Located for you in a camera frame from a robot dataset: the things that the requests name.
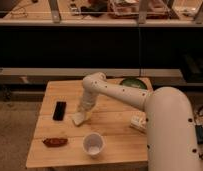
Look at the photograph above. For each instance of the small white box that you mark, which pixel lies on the small white box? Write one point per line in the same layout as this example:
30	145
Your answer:
138	123

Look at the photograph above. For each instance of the white paper cup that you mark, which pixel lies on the white paper cup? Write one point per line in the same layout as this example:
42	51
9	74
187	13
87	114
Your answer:
93	144

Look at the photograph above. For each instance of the white sponge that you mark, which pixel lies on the white sponge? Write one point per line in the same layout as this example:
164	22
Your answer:
79	117

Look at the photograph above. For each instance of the black phone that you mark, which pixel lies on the black phone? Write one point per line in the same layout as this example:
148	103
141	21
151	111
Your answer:
59	111

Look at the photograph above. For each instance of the blue power adapter box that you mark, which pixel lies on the blue power adapter box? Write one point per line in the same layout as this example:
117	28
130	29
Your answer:
199	133

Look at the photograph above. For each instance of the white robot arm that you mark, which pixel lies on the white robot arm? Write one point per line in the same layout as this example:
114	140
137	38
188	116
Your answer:
170	129

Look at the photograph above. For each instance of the clutter tray on shelf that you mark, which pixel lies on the clutter tray on shelf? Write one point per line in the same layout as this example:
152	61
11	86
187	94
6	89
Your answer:
130	8

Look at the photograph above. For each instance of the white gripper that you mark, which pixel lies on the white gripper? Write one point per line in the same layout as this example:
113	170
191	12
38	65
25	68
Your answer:
87	102

